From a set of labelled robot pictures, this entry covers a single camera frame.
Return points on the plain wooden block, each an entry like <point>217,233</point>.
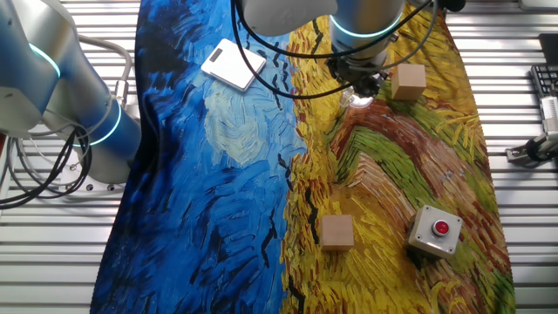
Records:
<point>337,232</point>
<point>408,81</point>

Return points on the silver digital kitchen scale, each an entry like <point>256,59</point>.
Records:
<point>233,65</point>

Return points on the grey metal mounting bracket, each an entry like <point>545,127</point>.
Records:
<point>516,156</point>

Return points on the clear plastic cup with water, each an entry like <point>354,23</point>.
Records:
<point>359,102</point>

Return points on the ribbed silver camera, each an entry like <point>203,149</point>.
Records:
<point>550,113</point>

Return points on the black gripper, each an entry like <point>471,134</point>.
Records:
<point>344,72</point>

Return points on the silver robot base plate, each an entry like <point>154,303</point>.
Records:
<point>100,185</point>

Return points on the black flat panel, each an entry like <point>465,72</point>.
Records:
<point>549,48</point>

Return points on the painted wheat field tablecloth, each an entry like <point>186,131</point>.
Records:
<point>209,196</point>

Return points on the black computer keyboard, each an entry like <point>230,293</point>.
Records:
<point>545,80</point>

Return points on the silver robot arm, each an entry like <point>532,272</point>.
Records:
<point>43,74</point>

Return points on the grey box with red button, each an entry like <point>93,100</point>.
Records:
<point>431,233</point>

